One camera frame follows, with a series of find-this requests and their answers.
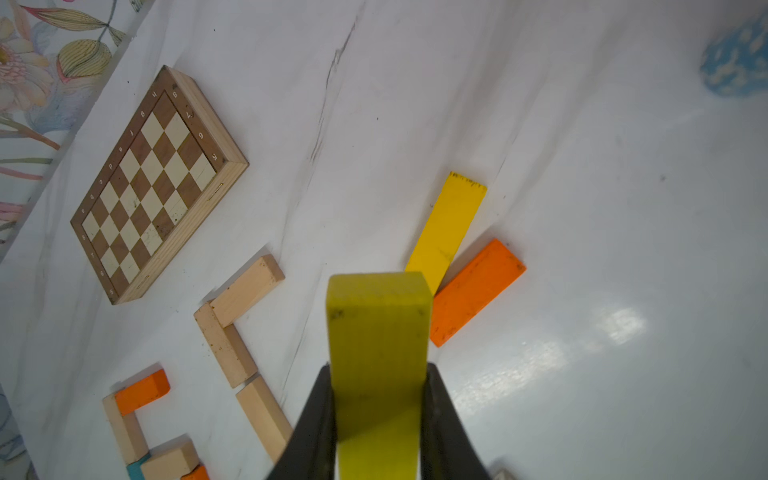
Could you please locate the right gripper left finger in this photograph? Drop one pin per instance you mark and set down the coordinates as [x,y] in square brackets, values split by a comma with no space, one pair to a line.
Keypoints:
[311,451]

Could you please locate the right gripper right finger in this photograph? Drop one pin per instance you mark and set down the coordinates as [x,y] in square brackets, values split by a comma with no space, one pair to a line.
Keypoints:
[445,449]

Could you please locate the natural block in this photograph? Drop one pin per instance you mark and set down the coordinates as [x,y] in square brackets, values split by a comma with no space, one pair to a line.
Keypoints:
[265,416]
[227,347]
[173,463]
[258,280]
[127,431]

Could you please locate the orange block front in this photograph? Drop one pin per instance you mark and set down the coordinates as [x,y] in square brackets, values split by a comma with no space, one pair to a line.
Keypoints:
[198,473]

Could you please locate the orange block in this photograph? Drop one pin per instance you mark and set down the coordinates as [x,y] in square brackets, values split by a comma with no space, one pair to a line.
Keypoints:
[142,392]
[198,473]
[483,279]

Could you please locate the yellow-green block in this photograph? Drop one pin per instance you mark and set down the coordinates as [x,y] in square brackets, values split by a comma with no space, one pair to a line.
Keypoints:
[378,327]

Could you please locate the teal wooden block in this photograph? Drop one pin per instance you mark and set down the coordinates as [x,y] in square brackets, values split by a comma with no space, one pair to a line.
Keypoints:
[134,469]

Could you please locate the yellow block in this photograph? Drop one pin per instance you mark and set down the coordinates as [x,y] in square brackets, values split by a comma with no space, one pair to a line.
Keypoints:
[445,229]

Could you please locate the wooden chessboard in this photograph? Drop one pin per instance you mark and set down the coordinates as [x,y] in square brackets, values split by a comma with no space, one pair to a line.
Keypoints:
[169,169]

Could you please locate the small blue white cup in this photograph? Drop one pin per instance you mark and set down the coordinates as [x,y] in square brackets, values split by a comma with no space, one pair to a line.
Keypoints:
[735,63]

